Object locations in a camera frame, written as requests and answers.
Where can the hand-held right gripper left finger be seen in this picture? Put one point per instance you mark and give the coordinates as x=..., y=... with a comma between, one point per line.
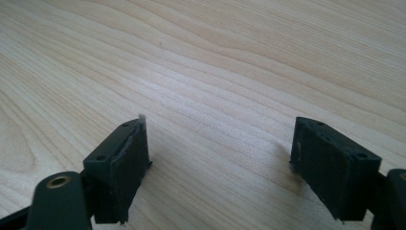
x=121, y=172

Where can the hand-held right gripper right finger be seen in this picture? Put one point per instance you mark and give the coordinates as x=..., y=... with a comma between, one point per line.
x=332, y=172

